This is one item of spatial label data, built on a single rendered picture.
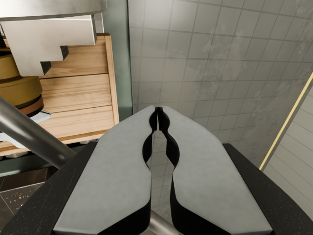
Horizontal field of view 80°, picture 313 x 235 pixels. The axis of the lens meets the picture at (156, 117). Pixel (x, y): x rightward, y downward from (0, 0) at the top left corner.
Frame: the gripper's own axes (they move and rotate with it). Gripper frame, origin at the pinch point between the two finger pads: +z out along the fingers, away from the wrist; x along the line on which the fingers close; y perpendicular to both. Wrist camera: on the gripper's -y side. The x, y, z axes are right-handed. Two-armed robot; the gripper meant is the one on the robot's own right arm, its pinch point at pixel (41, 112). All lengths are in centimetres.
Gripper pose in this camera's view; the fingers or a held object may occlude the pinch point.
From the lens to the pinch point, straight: 36.9
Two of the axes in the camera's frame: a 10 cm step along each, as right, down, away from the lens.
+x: 3.2, 5.3, -7.9
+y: -0.5, 8.4, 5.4
